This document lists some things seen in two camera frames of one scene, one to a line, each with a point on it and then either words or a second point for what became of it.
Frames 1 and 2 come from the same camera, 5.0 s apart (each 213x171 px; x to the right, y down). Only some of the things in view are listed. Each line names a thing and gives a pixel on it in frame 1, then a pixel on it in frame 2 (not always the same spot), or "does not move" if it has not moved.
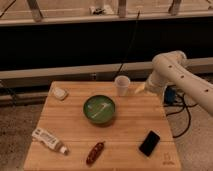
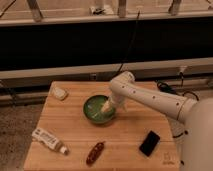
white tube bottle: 50,140 does not move
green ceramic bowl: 99,109 does not move
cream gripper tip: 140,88 -> 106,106
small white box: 60,93 does not move
